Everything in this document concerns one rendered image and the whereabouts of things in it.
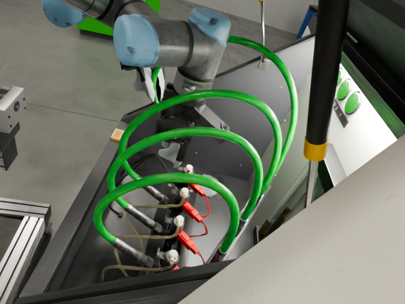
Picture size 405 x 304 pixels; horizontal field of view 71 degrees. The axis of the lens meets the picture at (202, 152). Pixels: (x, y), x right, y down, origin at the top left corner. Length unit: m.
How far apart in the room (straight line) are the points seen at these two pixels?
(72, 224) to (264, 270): 0.56
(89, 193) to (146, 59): 0.46
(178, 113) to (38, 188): 1.59
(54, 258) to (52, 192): 1.36
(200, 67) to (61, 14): 0.36
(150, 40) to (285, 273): 0.36
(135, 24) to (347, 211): 0.37
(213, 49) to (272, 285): 0.38
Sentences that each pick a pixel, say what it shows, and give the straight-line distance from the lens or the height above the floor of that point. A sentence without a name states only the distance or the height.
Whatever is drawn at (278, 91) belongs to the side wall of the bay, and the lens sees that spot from 0.94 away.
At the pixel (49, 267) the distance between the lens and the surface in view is 0.71.
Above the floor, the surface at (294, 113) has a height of 1.33.
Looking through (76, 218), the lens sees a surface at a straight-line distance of 0.77.
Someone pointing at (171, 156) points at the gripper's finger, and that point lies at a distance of 0.67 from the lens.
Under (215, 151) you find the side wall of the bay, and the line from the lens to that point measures 1.07.
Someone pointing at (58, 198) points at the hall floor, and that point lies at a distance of 2.03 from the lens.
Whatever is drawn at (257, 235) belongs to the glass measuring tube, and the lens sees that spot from 0.84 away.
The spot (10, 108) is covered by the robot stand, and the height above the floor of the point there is 0.98.
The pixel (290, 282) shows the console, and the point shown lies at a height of 1.39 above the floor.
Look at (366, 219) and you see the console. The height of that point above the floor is 1.47.
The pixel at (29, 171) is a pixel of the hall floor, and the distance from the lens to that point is 2.20.
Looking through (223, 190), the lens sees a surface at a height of 1.31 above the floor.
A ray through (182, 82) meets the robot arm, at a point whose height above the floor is 1.34.
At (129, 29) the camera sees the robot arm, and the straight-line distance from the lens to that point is 0.45.
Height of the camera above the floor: 1.58
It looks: 39 degrees down
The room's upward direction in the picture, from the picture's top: 21 degrees clockwise
